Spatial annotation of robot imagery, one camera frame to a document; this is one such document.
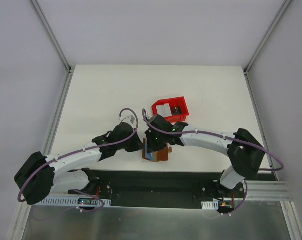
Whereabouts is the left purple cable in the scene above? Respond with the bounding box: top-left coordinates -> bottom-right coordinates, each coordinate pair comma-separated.
17,107 -> 139,203

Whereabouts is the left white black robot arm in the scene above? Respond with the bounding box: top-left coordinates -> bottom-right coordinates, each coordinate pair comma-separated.
14,122 -> 144,205

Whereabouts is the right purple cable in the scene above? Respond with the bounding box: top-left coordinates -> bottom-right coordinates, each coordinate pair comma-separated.
142,107 -> 284,173

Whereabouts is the brown leather card holder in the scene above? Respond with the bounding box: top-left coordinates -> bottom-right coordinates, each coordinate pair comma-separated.
142,138 -> 172,163

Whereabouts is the right white cable duct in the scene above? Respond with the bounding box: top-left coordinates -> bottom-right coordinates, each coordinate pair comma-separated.
201,201 -> 219,211

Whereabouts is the black VIP card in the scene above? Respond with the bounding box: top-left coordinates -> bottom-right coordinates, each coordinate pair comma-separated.
171,106 -> 182,116

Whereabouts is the aluminium frame post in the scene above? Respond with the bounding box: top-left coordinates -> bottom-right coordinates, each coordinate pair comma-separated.
242,0 -> 294,75
29,0 -> 75,73

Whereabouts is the white cable duct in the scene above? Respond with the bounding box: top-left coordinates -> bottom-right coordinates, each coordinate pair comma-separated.
35,196 -> 111,208
201,201 -> 219,211

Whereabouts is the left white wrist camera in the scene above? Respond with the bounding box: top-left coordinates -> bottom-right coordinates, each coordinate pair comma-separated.
119,115 -> 136,126

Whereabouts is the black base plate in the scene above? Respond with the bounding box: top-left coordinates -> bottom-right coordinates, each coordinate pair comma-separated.
67,166 -> 251,209

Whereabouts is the red plastic bin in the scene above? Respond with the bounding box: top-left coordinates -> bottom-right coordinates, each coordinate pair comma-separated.
151,96 -> 189,123

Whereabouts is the purple cable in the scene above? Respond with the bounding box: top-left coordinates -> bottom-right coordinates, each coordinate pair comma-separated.
17,107 -> 139,203
142,107 -> 284,173

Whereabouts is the left aluminium frame post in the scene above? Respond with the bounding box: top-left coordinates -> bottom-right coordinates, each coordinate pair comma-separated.
29,0 -> 75,73

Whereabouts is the right aluminium frame post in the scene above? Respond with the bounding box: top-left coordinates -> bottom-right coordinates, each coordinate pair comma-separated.
242,0 -> 294,75

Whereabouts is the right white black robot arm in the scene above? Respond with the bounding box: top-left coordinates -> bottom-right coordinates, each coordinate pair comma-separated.
145,115 -> 265,198

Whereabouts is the left white cable duct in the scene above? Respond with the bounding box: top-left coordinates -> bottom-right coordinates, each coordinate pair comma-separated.
35,196 -> 111,208

